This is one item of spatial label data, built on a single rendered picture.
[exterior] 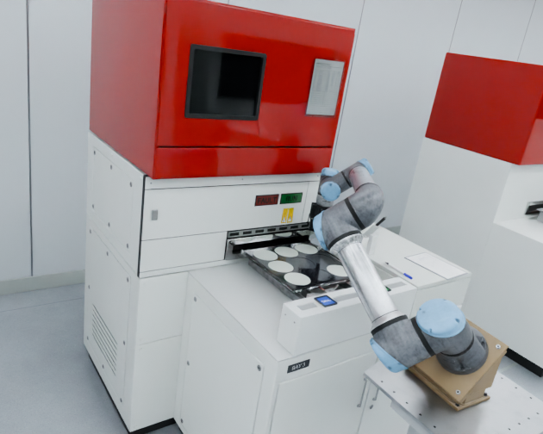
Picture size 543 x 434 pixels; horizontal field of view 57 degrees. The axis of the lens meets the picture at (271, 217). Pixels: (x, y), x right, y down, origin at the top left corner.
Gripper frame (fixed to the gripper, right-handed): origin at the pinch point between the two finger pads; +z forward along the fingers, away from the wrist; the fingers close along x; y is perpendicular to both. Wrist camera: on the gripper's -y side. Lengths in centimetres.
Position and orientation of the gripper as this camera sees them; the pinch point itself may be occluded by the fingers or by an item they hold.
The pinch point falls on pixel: (320, 247)
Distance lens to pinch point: 217.7
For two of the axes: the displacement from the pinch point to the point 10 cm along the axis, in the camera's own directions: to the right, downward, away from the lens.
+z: -1.5, 9.3, 3.4
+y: -9.9, -1.2, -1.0
